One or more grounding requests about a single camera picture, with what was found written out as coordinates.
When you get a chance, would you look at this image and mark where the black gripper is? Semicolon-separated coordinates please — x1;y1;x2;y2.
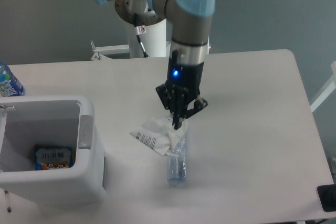
155;49;208;130

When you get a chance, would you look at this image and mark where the white paper wrapper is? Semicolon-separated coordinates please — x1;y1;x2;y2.
130;115;188;157

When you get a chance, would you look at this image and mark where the clear plastic bottle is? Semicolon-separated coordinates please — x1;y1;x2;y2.
166;132;188;187

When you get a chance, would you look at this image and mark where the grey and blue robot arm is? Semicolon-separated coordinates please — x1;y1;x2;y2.
96;0;216;129

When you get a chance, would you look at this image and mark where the white trash can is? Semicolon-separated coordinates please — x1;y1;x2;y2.
1;95;106;205

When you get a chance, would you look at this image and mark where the blue snack packet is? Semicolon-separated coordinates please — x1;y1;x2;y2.
34;145;74;170

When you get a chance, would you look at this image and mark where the blue labelled water bottle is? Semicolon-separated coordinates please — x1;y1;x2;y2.
1;62;25;97

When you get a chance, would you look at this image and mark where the black device at table edge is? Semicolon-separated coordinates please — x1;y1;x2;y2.
317;184;335;212

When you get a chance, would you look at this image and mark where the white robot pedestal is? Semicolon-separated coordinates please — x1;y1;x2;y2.
90;0;174;61

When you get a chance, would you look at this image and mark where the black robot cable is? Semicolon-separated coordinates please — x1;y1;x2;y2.
133;13;150;58

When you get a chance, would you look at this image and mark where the white frame leg right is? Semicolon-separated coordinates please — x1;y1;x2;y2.
310;61;335;113

